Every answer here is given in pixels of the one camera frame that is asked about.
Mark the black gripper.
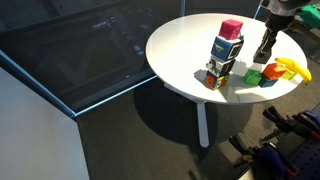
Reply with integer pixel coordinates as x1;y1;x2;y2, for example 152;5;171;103
253;13;294;64

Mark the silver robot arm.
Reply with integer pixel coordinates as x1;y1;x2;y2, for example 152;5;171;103
253;0;311;64

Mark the green object on arm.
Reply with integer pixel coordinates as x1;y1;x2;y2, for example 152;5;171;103
298;5;320;28

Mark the orange building block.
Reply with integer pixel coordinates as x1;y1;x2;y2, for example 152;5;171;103
262;63;286;80

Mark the green building block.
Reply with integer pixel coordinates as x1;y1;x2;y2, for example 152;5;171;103
244;69;261;85

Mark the teal building block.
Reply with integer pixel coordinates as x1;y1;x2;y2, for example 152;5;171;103
258;75;277;88

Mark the yellow-green building block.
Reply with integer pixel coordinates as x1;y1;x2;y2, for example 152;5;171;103
282;68;297;80

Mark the yellow banana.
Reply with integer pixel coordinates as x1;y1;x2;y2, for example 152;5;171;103
275;57;312;84

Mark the pink top cube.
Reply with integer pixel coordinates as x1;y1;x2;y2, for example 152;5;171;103
219;19;243;40

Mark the black white picture cube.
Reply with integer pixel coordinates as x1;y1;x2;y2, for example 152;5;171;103
206;56;235;77

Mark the orange yellow picture cube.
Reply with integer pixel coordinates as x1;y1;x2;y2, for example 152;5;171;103
205;71;229;90

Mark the white round table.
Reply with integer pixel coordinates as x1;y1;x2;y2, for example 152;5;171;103
146;13;302;147

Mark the black clamp upper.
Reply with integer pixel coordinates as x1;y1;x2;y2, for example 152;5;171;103
263;106;298;133

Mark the blue clamp right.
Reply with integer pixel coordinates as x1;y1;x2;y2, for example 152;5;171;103
297;110;320;141

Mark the purple orange spring clamp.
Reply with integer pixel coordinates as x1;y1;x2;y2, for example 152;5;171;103
229;135;299;177

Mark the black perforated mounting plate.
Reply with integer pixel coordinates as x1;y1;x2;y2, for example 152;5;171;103
266;129;320;180

